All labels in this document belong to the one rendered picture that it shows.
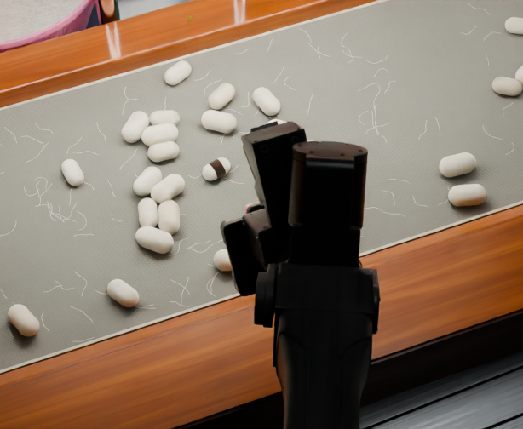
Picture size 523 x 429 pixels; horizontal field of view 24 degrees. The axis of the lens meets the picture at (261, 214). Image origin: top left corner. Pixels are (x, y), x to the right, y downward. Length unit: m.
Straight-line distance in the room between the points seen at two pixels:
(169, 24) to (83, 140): 0.16
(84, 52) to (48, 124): 0.09
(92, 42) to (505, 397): 0.57
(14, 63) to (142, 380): 0.40
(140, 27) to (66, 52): 0.08
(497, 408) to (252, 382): 0.26
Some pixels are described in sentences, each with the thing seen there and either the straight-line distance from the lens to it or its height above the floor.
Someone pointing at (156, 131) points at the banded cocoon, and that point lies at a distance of 1.28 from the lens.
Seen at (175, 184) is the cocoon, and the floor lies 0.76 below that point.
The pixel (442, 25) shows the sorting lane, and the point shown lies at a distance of 1.41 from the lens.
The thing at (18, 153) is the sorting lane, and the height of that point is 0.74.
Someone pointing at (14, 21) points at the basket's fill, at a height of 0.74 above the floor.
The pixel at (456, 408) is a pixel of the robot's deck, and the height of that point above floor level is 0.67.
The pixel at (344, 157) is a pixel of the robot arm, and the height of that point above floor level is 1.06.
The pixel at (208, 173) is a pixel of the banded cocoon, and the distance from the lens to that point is 1.25.
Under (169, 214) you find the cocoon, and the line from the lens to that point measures 1.22.
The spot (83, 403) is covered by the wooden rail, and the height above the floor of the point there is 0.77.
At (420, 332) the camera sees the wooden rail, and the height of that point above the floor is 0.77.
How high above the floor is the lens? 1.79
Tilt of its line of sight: 58 degrees down
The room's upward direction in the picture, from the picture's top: straight up
